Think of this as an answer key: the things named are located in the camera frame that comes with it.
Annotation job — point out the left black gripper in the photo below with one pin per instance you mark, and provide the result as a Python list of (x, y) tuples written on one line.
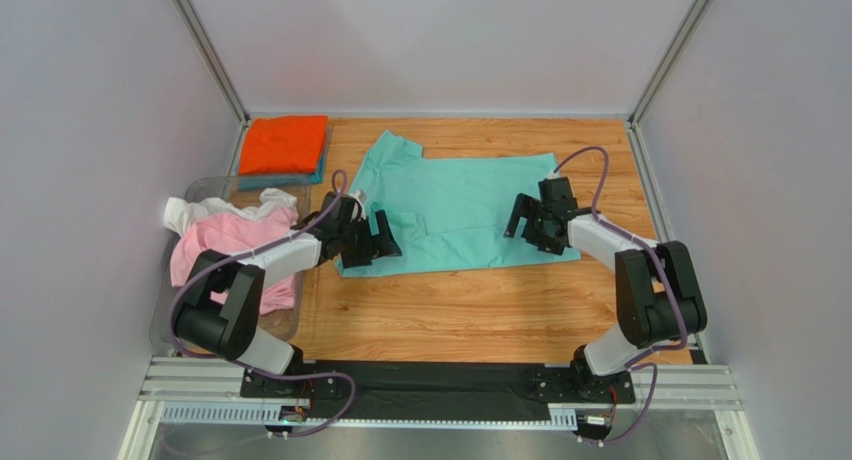
[(377, 246)]

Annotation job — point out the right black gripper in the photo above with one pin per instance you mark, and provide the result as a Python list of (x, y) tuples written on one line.
[(537, 217)]

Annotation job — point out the mint green t-shirt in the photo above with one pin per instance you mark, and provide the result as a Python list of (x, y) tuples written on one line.
[(448, 214)]

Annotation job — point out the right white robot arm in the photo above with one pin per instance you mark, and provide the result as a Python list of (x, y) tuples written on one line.
[(659, 302)]

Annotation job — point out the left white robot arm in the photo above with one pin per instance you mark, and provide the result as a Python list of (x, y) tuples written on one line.
[(218, 308)]

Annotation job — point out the folded teal t-shirt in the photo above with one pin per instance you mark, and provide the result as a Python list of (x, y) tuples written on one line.
[(277, 180)]

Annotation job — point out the folded orange t-shirt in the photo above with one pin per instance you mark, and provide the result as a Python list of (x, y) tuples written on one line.
[(283, 145)]

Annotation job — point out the black base mat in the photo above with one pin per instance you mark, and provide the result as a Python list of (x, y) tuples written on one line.
[(456, 391)]

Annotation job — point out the pink t-shirt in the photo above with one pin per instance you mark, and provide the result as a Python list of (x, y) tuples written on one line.
[(226, 233)]

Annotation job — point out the white t-shirt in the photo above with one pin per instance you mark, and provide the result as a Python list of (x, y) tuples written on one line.
[(179, 214)]

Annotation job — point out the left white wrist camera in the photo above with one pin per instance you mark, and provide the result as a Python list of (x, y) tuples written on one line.
[(360, 198)]

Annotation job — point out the aluminium frame rail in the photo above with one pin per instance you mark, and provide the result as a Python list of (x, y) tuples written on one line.
[(184, 390)]

